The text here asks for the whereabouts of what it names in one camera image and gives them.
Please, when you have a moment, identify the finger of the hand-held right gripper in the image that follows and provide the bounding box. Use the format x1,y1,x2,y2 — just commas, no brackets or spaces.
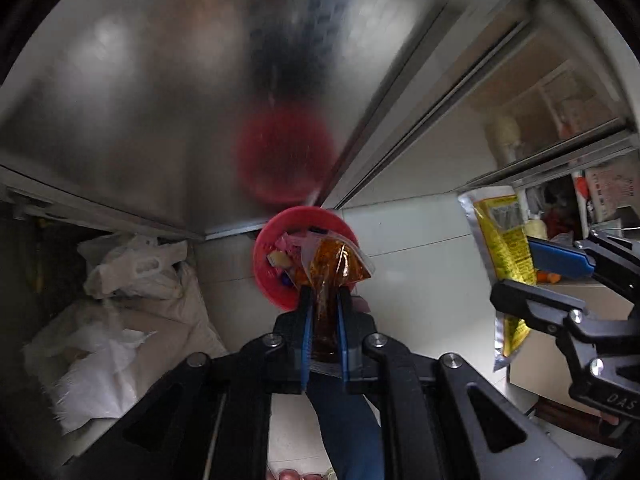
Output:
526,231,640,302
490,279,592,342

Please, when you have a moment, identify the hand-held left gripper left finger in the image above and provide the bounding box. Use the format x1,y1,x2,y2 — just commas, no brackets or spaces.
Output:
119,284,317,480

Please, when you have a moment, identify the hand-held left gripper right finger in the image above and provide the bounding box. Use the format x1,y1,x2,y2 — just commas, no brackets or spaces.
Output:
334,284,587,480

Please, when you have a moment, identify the yellow silver snack packet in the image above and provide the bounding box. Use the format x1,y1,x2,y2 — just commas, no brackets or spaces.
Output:
458,187,539,372

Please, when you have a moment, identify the red plastic bin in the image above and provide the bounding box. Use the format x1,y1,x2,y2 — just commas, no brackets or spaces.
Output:
252,204,360,312

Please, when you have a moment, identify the chili oil sauce packet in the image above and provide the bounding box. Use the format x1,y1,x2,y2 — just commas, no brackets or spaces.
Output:
294,237,375,377

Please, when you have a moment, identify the person's leg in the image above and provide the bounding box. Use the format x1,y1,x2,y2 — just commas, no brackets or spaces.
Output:
270,374,387,480

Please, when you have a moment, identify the pink wrapper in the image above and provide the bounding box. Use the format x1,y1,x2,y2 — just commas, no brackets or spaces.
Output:
273,231,307,257

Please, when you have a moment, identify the white plastic bottle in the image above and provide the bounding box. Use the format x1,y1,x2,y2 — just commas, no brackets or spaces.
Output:
484,114,524,167

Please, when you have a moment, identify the white woven sack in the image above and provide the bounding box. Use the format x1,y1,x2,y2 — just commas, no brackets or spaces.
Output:
22,270,227,437

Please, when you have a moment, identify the white plastic bag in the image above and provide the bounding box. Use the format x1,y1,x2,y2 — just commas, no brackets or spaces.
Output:
77,232,189,302

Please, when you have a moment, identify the steel cabinet door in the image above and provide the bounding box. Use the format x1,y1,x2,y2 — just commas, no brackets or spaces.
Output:
0,0,453,242

